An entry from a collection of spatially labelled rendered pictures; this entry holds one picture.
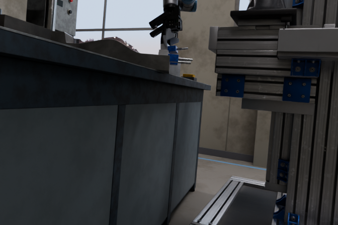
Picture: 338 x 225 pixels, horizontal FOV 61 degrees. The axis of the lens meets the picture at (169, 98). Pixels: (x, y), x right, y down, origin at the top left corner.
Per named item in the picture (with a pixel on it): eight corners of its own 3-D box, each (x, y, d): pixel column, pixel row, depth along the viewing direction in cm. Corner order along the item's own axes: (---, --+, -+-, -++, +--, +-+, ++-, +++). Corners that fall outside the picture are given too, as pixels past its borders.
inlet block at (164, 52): (191, 67, 113) (192, 53, 112) (192, 66, 108) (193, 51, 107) (158, 65, 113) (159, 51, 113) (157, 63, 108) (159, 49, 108)
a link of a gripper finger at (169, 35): (173, 42, 132) (174, 25, 135) (161, 43, 134) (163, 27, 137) (175, 45, 135) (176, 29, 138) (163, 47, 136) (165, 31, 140)
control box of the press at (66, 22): (68, 184, 207) (83, -20, 203) (37, 197, 178) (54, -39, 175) (43, 179, 213) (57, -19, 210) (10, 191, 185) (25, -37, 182)
